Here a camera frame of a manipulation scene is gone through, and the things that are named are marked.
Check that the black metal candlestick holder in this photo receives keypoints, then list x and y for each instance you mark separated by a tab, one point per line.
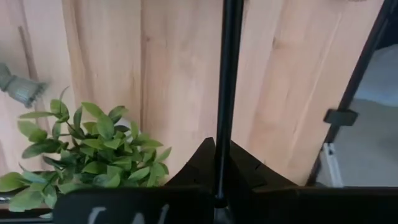
228	62

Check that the black aluminium table frame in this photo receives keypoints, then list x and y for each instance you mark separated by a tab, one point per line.
340	117

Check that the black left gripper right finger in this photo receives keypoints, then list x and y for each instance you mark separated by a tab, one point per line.
280	205

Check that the green artificial plant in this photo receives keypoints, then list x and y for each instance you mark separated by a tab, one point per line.
102	149

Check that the green-grey glass candle holder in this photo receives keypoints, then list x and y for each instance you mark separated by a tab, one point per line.
21	88

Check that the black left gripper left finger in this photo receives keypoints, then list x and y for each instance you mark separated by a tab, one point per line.
186	202

